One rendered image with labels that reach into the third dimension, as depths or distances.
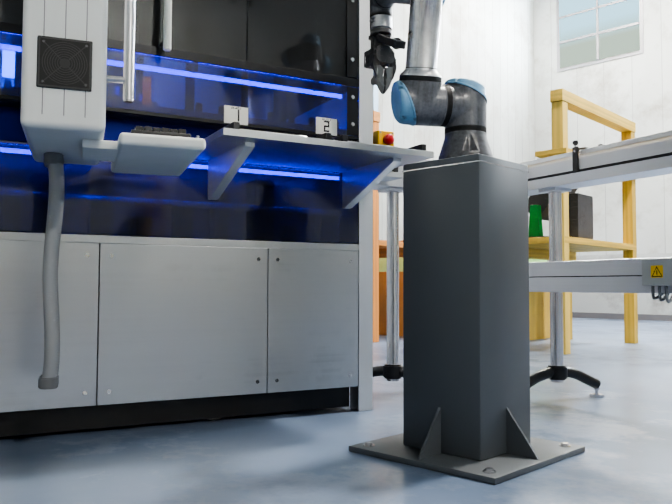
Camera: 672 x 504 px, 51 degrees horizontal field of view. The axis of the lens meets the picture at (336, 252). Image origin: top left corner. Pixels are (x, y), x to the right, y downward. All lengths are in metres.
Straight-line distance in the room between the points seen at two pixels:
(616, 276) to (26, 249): 1.95
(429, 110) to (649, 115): 8.79
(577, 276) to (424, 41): 1.23
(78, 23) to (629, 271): 1.91
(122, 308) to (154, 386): 0.26
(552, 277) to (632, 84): 8.08
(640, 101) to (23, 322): 9.45
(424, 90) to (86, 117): 0.86
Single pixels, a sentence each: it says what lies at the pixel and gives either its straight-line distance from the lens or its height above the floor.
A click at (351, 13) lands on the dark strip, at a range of 2.73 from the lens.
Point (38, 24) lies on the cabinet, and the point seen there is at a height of 1.03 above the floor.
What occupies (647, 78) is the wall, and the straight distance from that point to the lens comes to 10.77.
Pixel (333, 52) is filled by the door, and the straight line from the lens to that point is 2.65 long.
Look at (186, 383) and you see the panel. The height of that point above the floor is 0.14.
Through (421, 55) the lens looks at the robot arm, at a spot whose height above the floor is 1.06.
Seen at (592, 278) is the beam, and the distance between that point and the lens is 2.76.
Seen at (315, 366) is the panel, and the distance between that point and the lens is 2.49.
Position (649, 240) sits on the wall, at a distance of 10.41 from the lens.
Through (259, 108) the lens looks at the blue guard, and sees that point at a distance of 2.46.
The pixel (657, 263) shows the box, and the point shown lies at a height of 0.53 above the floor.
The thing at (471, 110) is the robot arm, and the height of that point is 0.93.
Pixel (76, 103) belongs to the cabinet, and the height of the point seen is 0.86.
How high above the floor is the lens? 0.45
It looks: 3 degrees up
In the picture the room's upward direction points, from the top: straight up
